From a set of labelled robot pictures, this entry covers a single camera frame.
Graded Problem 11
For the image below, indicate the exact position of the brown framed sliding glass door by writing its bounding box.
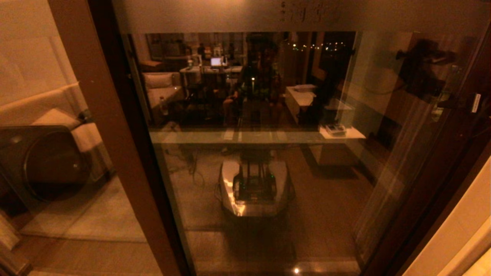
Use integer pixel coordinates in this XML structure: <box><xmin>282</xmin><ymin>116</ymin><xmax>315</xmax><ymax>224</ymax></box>
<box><xmin>92</xmin><ymin>0</ymin><xmax>491</xmax><ymax>276</ymax></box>

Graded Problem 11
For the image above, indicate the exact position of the brown framed fixed glass door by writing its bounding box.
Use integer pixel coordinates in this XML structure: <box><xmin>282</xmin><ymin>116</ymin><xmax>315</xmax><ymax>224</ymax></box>
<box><xmin>0</xmin><ymin>0</ymin><xmax>181</xmax><ymax>276</ymax></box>

